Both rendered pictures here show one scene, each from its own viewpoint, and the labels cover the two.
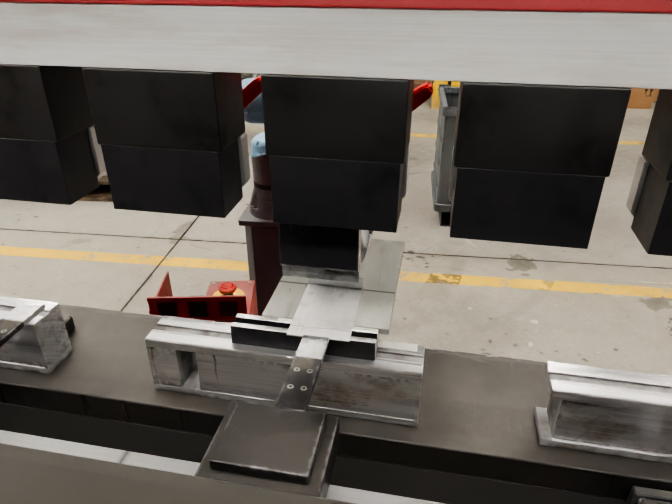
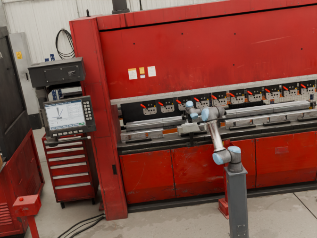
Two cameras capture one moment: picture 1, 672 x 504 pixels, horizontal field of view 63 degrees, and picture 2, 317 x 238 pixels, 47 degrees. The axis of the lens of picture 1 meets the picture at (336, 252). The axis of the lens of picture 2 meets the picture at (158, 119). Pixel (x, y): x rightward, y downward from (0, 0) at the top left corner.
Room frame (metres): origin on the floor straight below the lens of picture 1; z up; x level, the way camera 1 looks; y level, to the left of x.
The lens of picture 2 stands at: (4.47, -1.08, 2.43)
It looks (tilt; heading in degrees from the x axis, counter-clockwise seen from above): 18 degrees down; 169
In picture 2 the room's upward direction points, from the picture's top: 7 degrees counter-clockwise
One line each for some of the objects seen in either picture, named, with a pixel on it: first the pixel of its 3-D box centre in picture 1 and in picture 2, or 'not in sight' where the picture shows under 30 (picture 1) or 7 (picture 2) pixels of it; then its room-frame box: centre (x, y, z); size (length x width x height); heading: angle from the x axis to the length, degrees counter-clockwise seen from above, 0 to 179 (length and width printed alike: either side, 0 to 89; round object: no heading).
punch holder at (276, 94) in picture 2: not in sight; (271, 91); (0.78, 0.98, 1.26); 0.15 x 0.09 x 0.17; 79
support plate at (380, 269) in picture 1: (341, 276); (190, 127); (0.74, -0.01, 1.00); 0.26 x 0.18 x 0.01; 169
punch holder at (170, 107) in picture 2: (525, 156); (167, 104); (0.56, -0.20, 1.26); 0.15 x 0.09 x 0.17; 79
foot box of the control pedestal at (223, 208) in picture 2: not in sight; (229, 207); (1.03, 0.29, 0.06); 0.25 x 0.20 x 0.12; 2
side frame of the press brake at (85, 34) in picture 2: not in sight; (104, 116); (0.24, -0.90, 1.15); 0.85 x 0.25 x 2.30; 169
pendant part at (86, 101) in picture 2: not in sight; (70, 115); (0.90, -1.26, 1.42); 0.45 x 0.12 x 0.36; 85
